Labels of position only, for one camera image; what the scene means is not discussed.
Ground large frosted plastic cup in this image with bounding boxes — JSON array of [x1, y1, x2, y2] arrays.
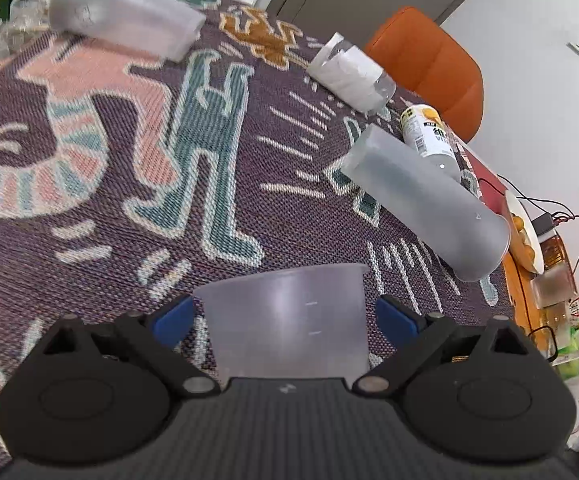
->
[[341, 125, 511, 283]]

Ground orange paw print mat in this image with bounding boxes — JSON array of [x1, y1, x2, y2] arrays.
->
[[463, 144, 552, 351]]

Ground oranges in bowl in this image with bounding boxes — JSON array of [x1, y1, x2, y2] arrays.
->
[[511, 214, 536, 266]]

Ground white fruit bowl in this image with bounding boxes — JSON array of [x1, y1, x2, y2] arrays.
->
[[503, 190, 544, 275]]

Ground amber drink bottle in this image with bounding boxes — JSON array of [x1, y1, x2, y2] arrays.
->
[[530, 232, 576, 309]]

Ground patterned woven table cloth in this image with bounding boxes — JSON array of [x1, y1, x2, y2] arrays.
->
[[0, 0, 516, 478]]

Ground yellow cap vitamin bottle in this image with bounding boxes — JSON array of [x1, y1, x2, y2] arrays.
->
[[400, 104, 461, 182]]

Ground orange leather chair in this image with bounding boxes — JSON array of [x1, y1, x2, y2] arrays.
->
[[364, 6, 483, 142]]

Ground clear plastic bottle white label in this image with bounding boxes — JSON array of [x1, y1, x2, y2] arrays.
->
[[307, 32, 397, 114]]

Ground black charger with cables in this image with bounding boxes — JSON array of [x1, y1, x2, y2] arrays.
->
[[496, 173, 579, 273]]

